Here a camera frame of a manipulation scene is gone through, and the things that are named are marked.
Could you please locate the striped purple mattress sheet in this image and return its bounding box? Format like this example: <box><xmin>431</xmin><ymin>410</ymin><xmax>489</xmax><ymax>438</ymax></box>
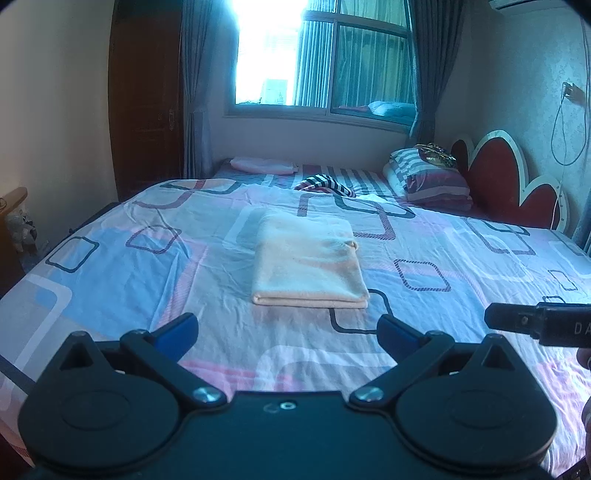
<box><xmin>211</xmin><ymin>157</ymin><xmax>491</xmax><ymax>220</ymax></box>

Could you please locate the right grey curtain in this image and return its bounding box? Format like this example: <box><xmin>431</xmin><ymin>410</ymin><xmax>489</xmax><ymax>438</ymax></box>
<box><xmin>408</xmin><ymin>0</ymin><xmax>466</xmax><ymax>143</ymax></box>

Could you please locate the grey curtain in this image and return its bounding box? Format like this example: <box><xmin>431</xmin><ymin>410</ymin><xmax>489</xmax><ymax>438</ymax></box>
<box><xmin>180</xmin><ymin>1</ymin><xmax>218</xmax><ymax>179</ymax></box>
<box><xmin>408</xmin><ymin>0</ymin><xmax>466</xmax><ymax>143</ymax></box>

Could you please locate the window with frame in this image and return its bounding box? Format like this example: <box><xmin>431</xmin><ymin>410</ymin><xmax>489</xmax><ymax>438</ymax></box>
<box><xmin>228</xmin><ymin>1</ymin><xmax>416</xmax><ymax>129</ymax></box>

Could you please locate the striped folded pillow stack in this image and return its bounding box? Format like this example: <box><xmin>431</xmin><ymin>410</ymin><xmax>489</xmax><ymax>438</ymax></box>
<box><xmin>383</xmin><ymin>146</ymin><xmax>473</xmax><ymax>213</ymax></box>

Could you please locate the person right hand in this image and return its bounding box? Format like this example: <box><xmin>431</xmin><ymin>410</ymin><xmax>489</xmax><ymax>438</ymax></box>
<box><xmin>576</xmin><ymin>346</ymin><xmax>591</xmax><ymax>432</ymax></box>

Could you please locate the white charging cable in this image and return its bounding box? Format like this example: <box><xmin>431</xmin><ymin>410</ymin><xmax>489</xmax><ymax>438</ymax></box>
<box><xmin>550</xmin><ymin>81</ymin><xmax>590</xmax><ymax>229</ymax></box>

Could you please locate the cream knit sweater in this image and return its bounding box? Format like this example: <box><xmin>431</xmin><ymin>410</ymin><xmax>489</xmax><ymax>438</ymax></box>
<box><xmin>252</xmin><ymin>210</ymin><xmax>370</xmax><ymax>309</ymax></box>

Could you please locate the gold shiny bag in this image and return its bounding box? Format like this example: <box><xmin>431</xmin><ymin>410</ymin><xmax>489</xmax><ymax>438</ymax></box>
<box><xmin>415</xmin><ymin>143</ymin><xmax>458</xmax><ymax>169</ymax></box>

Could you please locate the dark wooden wardrobe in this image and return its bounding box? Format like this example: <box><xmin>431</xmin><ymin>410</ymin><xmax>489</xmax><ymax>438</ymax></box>
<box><xmin>108</xmin><ymin>1</ymin><xmax>182</xmax><ymax>201</ymax></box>

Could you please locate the red white heart headboard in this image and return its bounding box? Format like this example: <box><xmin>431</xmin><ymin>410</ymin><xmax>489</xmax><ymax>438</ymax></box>
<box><xmin>450</xmin><ymin>130</ymin><xmax>570</xmax><ymax>233</ymax></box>

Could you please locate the wall charger plug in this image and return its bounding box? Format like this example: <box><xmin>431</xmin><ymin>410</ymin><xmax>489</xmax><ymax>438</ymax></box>
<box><xmin>562</xmin><ymin>82</ymin><xmax>586</xmax><ymax>106</ymax></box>

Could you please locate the left grey curtain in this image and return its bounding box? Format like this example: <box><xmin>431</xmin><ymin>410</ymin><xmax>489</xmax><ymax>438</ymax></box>
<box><xmin>180</xmin><ymin>1</ymin><xmax>218</xmax><ymax>179</ymax></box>

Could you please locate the wooden bedside furniture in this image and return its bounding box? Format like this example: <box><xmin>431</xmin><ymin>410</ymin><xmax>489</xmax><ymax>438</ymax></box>
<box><xmin>0</xmin><ymin>187</ymin><xmax>32</xmax><ymax>296</ymax></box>

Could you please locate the striped red black garment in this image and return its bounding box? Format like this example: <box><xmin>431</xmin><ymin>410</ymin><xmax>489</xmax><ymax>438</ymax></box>
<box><xmin>294</xmin><ymin>174</ymin><xmax>356</xmax><ymax>198</ymax></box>

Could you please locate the patterned pink blue bedsheet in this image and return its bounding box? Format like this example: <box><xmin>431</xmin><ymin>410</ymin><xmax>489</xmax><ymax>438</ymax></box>
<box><xmin>0</xmin><ymin>177</ymin><xmax>591</xmax><ymax>478</ymax></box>

